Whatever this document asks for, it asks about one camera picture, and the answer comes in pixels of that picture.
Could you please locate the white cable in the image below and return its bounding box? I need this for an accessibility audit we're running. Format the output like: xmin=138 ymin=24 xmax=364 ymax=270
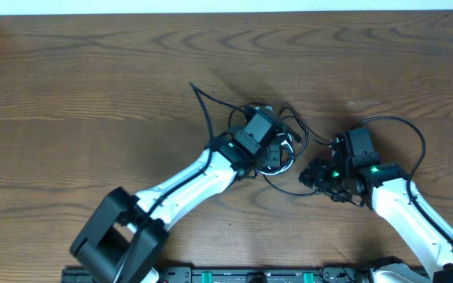
xmin=256 ymin=131 xmax=296 ymax=176

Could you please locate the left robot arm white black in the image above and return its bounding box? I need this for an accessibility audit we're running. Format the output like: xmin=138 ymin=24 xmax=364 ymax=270
xmin=70 ymin=137 xmax=241 ymax=282

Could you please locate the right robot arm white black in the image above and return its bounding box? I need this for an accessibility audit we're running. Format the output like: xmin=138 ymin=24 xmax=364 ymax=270
xmin=299 ymin=159 xmax=453 ymax=282

